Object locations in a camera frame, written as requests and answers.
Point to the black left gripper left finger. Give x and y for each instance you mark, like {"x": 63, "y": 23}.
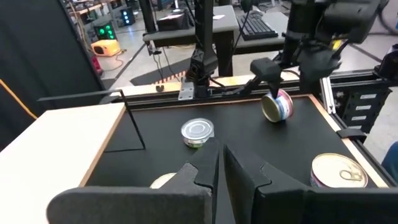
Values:
{"x": 130, "y": 207}

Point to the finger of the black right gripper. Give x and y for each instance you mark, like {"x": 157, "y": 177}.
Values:
{"x": 265, "y": 70}

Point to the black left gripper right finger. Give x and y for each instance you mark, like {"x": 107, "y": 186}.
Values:
{"x": 311, "y": 208}

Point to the green label seafood can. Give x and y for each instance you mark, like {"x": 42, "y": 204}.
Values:
{"x": 197, "y": 130}

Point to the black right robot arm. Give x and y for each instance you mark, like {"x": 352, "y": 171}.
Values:
{"x": 203, "y": 62}

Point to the wooden shelf with black legs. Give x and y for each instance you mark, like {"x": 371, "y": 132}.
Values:
{"x": 46, "y": 155}

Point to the gray desk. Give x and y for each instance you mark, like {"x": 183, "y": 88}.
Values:
{"x": 224, "y": 25}
{"x": 258, "y": 46}

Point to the silver aluminium profile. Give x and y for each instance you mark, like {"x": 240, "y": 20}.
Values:
{"x": 327, "y": 93}

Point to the black keyboard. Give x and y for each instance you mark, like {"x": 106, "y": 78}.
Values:
{"x": 256, "y": 28}

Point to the black drawer unit with labels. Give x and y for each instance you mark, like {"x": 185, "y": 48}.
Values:
{"x": 348, "y": 109}

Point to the black table mat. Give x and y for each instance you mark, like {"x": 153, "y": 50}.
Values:
{"x": 248, "y": 133}

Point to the small white paper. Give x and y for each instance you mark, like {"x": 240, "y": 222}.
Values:
{"x": 218, "y": 17}

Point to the black edge clamp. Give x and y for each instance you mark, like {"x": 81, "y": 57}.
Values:
{"x": 351, "y": 134}

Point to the black desktop device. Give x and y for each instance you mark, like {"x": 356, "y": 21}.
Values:
{"x": 172, "y": 22}

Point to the red floor object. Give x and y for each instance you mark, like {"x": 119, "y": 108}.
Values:
{"x": 97, "y": 65}

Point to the black computer with cyan lights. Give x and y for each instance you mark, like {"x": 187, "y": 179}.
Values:
{"x": 127, "y": 16}

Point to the yellow box device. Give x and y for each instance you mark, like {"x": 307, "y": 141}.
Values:
{"x": 105, "y": 48}

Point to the black computer with green lights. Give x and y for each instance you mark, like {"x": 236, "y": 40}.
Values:
{"x": 105, "y": 31}

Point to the black curtain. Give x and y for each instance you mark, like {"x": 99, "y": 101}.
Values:
{"x": 37, "y": 46}

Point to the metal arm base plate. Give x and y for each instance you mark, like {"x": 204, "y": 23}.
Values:
{"x": 186, "y": 91}

